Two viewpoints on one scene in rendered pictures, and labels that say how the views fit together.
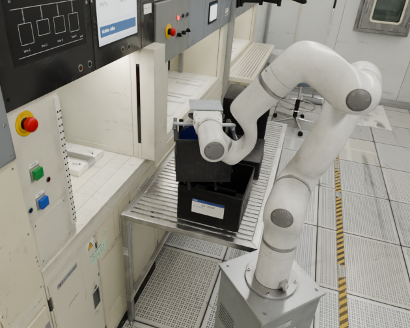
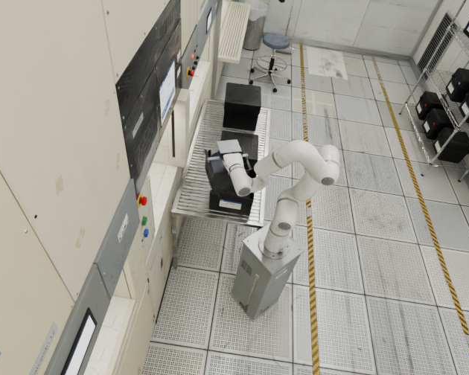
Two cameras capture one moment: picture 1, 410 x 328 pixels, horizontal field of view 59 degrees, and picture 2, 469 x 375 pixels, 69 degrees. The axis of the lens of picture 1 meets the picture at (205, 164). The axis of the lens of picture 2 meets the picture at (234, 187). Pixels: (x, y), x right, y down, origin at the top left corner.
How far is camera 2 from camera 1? 84 cm
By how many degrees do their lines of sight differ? 21
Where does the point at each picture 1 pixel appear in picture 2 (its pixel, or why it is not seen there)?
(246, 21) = not seen: outside the picture
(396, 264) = (344, 202)
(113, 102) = not seen: hidden behind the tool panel
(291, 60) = (292, 154)
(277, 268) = (278, 243)
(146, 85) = (179, 123)
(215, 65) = (207, 51)
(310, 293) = (296, 251)
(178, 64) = not seen: hidden behind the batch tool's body
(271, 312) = (276, 266)
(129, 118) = (166, 142)
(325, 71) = (311, 162)
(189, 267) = (205, 222)
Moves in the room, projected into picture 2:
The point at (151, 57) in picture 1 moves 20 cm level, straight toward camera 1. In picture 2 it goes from (184, 106) to (191, 128)
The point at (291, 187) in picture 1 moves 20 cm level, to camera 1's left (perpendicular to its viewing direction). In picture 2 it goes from (289, 207) to (251, 209)
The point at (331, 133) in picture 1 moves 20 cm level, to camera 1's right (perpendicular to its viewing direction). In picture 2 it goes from (312, 186) to (351, 185)
